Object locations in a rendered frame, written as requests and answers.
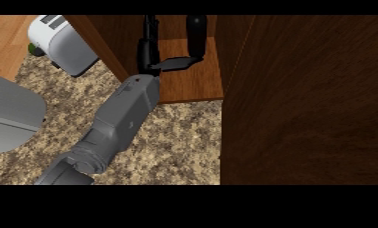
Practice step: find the small green round object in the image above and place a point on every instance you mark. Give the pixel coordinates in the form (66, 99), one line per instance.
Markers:
(33, 49)

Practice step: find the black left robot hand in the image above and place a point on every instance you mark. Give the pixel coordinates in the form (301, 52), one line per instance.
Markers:
(149, 55)

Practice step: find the grey rounded appliance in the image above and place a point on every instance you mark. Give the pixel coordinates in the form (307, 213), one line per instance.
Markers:
(17, 112)

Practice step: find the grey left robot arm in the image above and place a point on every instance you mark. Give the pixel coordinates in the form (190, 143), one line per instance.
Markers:
(126, 108)

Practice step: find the white toaster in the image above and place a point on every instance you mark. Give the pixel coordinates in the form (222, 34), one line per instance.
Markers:
(64, 43)

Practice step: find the open wooden cabinet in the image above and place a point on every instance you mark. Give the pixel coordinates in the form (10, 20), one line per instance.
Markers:
(190, 85)

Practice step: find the dark brown cabinet door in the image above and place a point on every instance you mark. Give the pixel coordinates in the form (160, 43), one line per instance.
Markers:
(305, 105)

